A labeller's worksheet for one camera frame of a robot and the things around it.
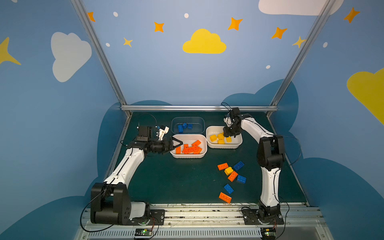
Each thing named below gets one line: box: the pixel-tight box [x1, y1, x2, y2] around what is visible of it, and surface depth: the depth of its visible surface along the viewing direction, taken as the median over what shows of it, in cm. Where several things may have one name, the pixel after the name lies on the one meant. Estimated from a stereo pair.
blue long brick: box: [178, 124, 184, 133], surface depth 113 cm
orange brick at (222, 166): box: [217, 162, 229, 171], surface depth 95 cm
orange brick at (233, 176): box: [227, 171, 239, 182], surface depth 90 cm
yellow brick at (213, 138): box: [210, 134, 217, 142], surface depth 107 cm
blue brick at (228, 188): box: [223, 183, 234, 195], surface depth 84 cm
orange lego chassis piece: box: [182, 146, 203, 155], surface depth 100 cm
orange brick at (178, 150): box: [175, 146, 182, 155], surface depth 100 cm
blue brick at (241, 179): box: [237, 175, 247, 184], surface depth 88 cm
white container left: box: [170, 134, 208, 159], surface depth 103 cm
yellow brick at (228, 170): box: [224, 166, 234, 176], surface depth 91 cm
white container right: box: [206, 126, 243, 149], surface depth 106 cm
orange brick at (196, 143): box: [191, 139, 201, 147], surface depth 106 cm
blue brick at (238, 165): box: [233, 160, 245, 171], surface depth 94 cm
